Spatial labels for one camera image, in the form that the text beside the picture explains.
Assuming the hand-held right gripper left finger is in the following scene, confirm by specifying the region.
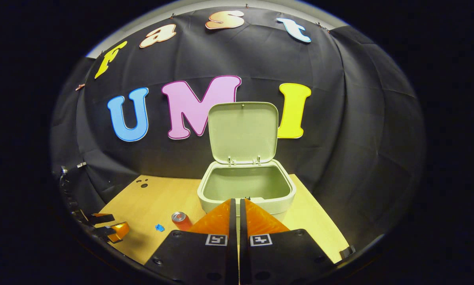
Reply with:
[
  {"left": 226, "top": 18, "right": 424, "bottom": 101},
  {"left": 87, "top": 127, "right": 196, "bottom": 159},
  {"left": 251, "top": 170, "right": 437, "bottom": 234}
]
[{"left": 144, "top": 198, "right": 239, "bottom": 285}]

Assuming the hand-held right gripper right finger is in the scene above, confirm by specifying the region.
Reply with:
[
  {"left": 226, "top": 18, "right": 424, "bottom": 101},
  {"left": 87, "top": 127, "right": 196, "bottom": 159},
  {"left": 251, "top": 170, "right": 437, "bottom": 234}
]
[{"left": 239, "top": 198, "right": 337, "bottom": 285}]

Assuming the red pop can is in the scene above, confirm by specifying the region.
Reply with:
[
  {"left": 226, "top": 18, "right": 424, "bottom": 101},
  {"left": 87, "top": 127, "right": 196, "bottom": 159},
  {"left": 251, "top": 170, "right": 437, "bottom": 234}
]
[{"left": 171, "top": 211, "right": 193, "bottom": 232}]

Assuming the green desktop garbage bin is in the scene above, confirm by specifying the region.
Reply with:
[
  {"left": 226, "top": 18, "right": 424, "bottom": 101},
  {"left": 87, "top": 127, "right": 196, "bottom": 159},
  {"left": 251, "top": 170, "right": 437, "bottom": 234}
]
[{"left": 197, "top": 102, "right": 297, "bottom": 223}]

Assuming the wooden desktop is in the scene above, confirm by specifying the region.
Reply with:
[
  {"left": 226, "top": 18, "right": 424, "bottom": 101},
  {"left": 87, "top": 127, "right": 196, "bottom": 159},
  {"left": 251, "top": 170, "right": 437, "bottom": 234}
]
[{"left": 98, "top": 174, "right": 350, "bottom": 266}]

